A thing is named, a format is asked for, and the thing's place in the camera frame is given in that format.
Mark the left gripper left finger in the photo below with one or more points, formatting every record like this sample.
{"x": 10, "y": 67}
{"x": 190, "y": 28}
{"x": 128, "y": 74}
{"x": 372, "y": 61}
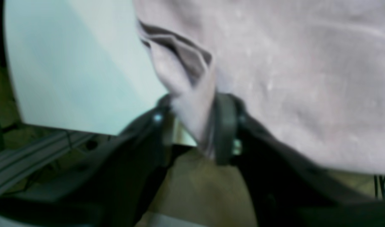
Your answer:
{"x": 111, "y": 187}

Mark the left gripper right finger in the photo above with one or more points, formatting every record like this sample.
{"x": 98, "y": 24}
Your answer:
{"x": 286, "y": 188}

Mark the mauve t-shirt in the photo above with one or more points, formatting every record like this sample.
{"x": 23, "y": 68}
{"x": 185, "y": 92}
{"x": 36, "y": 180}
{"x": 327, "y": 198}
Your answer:
{"x": 311, "y": 71}

